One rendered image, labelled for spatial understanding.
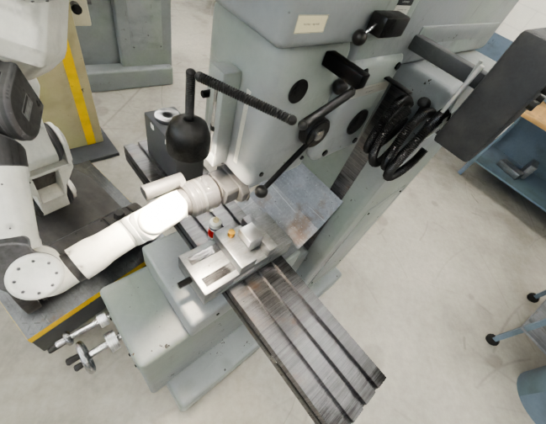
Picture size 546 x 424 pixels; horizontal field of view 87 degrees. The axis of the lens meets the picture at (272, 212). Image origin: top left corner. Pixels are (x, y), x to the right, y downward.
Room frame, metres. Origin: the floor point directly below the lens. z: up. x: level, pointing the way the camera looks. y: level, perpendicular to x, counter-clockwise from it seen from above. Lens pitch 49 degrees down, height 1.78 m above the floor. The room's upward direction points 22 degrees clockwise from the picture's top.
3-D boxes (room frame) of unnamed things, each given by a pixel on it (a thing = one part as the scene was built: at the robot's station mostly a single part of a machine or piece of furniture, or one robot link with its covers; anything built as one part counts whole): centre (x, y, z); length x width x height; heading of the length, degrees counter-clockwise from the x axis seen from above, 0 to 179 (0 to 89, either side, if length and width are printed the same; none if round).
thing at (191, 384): (0.78, -0.03, 0.10); 1.20 x 0.60 x 0.20; 147
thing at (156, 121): (0.80, 0.44, 1.02); 0.22 x 0.12 x 0.20; 59
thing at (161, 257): (0.57, 0.11, 0.78); 0.50 x 0.35 x 0.12; 147
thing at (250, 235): (0.52, 0.04, 1.03); 0.06 x 0.05 x 0.06; 57
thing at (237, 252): (0.48, 0.07, 1.01); 0.15 x 0.06 x 0.04; 57
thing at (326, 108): (0.42, -0.02, 1.58); 0.17 x 0.01 x 0.01; 160
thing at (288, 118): (0.35, 0.08, 1.58); 0.17 x 0.01 x 0.01; 84
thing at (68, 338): (0.20, 0.51, 0.50); 0.22 x 0.06 x 0.06; 147
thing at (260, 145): (0.57, 0.10, 1.47); 0.21 x 0.19 x 0.32; 57
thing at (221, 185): (0.49, 0.16, 1.23); 0.13 x 0.12 x 0.10; 57
